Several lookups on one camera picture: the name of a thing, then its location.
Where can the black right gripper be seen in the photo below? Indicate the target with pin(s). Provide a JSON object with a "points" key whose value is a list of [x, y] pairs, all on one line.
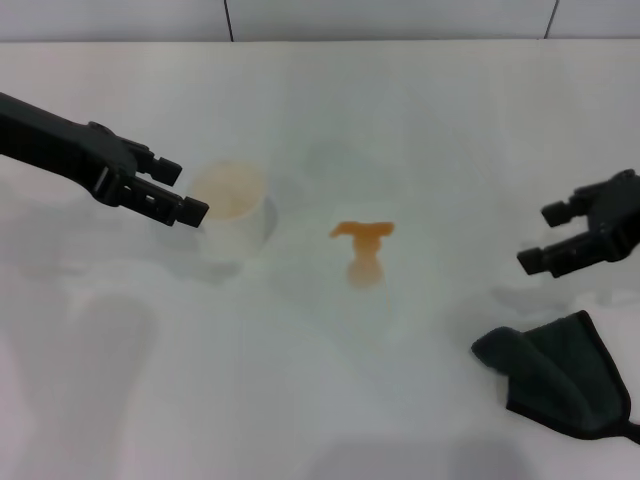
{"points": [[620, 210]]}

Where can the white paper cup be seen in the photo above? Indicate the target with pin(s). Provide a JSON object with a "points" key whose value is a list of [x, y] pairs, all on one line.
{"points": [[235, 230]]}

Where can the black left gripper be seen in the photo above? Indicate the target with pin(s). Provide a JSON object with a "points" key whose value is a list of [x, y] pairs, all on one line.
{"points": [[55, 145]]}

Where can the brown water stain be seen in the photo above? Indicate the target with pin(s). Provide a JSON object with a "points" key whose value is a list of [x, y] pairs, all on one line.
{"points": [[365, 245]]}

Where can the dark blue rag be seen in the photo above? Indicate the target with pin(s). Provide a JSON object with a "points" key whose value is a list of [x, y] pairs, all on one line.
{"points": [[560, 375]]}

